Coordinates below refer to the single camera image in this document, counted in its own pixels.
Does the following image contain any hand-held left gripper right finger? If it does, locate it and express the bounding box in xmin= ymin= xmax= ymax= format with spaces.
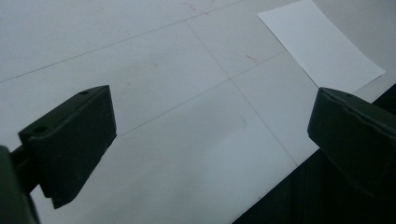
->
xmin=307 ymin=87 xmax=396 ymax=200

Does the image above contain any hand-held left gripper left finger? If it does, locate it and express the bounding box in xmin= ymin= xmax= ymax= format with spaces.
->
xmin=18 ymin=84 xmax=118 ymax=209

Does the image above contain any small white paper sheet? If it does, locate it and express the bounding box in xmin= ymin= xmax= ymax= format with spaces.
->
xmin=257 ymin=0 xmax=387 ymax=94

